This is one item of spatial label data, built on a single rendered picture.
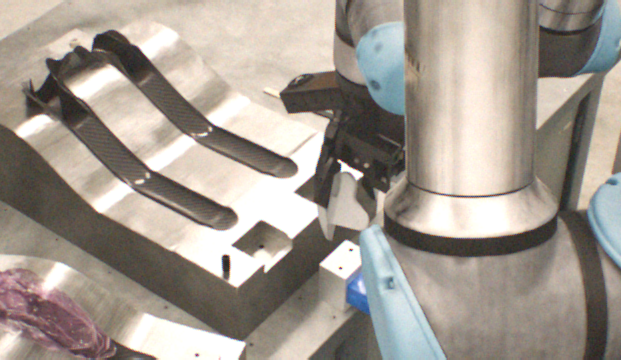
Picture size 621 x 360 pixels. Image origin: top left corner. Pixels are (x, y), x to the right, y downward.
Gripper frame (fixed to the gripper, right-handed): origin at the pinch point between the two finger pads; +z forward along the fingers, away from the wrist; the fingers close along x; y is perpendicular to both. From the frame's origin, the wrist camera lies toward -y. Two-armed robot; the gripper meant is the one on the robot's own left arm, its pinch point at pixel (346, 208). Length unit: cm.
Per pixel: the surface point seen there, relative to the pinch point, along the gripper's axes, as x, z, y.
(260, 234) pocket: -3.9, 6.3, -8.7
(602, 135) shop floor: 139, 95, -25
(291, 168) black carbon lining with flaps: 5.3, 4.5, -11.6
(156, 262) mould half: -13.4, 7.5, -15.7
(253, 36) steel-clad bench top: 32, 14, -40
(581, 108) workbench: 68, 31, -3
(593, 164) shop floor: 128, 95, -21
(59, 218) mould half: -13.5, 10.0, -31.0
